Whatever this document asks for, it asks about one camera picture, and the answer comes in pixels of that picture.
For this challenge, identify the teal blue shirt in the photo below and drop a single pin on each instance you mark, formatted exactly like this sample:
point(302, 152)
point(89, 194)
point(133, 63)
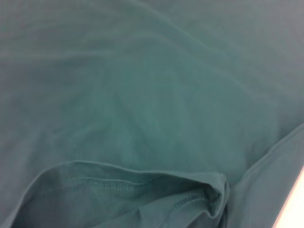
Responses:
point(142, 95)

